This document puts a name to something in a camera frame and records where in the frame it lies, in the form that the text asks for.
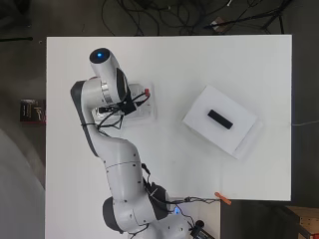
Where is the white stand box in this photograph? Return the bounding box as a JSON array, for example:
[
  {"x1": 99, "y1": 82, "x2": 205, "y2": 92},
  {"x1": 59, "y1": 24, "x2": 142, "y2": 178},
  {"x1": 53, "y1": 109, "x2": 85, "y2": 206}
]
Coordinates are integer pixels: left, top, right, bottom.
[
  {"x1": 231, "y1": 119, "x2": 264, "y2": 160},
  {"x1": 181, "y1": 85, "x2": 259, "y2": 155}
]

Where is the white flat box under toaster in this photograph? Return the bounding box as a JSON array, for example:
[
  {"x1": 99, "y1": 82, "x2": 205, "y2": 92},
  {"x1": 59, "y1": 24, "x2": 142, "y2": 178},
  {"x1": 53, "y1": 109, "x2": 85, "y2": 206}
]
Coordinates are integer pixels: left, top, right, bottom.
[{"x1": 124, "y1": 80, "x2": 158, "y2": 123}]

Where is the black block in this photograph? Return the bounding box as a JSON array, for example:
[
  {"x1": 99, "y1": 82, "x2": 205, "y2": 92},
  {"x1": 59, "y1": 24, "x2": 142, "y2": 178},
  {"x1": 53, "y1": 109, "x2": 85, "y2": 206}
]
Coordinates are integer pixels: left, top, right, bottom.
[{"x1": 206, "y1": 110, "x2": 234, "y2": 130}]

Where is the orange clamp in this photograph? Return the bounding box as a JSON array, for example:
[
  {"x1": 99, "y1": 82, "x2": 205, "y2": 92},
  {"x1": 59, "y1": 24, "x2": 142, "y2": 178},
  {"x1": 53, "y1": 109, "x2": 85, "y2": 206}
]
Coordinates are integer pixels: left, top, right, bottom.
[{"x1": 213, "y1": 191, "x2": 232, "y2": 206}]

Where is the black tripod stand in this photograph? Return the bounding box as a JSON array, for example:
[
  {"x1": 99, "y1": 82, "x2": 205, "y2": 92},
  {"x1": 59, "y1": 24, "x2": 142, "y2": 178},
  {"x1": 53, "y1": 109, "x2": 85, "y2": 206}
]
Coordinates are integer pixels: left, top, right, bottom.
[{"x1": 202, "y1": 0, "x2": 294, "y2": 35}]

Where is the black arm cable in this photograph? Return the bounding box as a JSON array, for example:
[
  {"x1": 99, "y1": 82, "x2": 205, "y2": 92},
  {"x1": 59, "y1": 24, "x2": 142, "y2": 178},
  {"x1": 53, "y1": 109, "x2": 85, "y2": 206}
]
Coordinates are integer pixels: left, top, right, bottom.
[{"x1": 95, "y1": 92, "x2": 150, "y2": 131}]

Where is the black floor cables tangle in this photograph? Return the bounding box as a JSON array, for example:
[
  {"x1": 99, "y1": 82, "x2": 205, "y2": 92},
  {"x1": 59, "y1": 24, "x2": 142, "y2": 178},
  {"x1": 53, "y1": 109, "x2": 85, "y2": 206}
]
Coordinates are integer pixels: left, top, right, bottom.
[{"x1": 101, "y1": 0, "x2": 208, "y2": 37}]

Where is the small black camera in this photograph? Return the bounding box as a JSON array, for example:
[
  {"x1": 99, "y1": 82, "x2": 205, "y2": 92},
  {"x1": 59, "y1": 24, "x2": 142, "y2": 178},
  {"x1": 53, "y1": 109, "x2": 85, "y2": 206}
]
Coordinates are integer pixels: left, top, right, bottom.
[{"x1": 190, "y1": 219, "x2": 206, "y2": 239}]

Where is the thin white cable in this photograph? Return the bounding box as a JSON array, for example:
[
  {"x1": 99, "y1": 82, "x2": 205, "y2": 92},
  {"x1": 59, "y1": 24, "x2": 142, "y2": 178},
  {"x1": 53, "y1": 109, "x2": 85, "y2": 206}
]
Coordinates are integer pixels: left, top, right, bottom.
[{"x1": 292, "y1": 119, "x2": 319, "y2": 127}]

